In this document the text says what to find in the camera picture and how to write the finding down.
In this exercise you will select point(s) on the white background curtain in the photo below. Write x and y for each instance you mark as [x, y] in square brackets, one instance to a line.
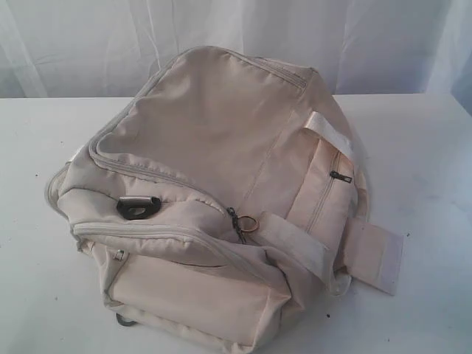
[110, 48]

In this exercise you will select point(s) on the beige fabric duffel bag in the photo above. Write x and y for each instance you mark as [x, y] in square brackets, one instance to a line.
[224, 198]

